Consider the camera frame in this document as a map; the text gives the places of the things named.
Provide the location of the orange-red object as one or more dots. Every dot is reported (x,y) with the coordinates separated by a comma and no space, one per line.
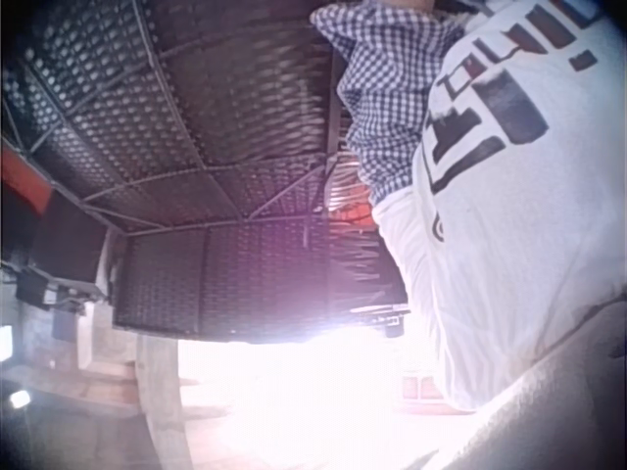
(350,211)

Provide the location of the red crate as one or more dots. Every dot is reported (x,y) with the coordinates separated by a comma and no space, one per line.
(423,389)

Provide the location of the wooden plank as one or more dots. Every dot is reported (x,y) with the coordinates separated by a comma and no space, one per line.
(159,401)

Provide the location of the black box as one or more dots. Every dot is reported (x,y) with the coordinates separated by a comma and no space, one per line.
(68,240)

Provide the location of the small black device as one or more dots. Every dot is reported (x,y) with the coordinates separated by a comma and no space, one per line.
(34,286)

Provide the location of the red box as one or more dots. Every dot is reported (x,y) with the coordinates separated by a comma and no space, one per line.
(22,178)

